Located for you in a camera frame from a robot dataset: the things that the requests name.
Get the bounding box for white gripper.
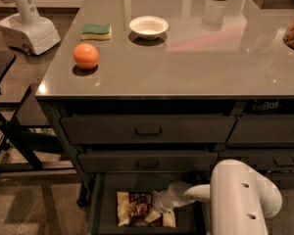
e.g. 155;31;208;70
144;181;194;223

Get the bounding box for brown chip bag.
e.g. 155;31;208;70
117;191;176;228

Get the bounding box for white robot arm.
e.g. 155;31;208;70
153;160;282;235

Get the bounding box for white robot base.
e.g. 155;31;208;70
0;0;61;56

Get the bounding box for open bottom drawer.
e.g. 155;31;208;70
87;172;209;235

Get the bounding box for middle left drawer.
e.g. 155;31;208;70
77;150;218;172

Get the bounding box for top left drawer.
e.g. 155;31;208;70
61;115;235;144

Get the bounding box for middle right drawer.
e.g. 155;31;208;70
220;149;294;170

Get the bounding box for bottom right drawer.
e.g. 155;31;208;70
267;173;294;189

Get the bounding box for dark counter cabinet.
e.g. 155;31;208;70
34;0;294;208

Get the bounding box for top right drawer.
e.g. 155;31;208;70
227;115;294;147

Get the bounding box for orange ball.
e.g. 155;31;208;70
73;43;99;70

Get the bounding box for white bowl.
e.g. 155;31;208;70
129;16;169;40

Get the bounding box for green yellow sponge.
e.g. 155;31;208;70
81;23;112;41

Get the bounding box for black chair frame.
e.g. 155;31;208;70
0;51;76;194

